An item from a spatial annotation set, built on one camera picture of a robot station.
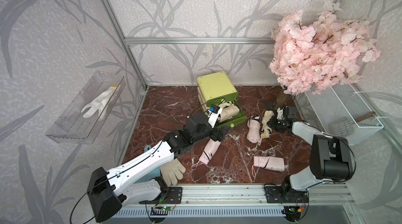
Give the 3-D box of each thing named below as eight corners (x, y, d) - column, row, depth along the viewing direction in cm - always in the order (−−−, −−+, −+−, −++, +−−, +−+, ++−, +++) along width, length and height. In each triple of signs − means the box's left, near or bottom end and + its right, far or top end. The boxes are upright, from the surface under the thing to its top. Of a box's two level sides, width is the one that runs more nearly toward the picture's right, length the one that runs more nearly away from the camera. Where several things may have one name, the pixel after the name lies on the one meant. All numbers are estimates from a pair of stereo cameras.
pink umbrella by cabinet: (247, 143, 92) (248, 139, 89) (247, 117, 104) (248, 113, 100) (260, 145, 92) (262, 141, 88) (258, 119, 103) (260, 115, 100)
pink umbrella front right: (253, 176, 81) (254, 173, 78) (250, 158, 87) (251, 156, 84) (285, 176, 81) (288, 173, 78) (280, 158, 87) (283, 156, 84)
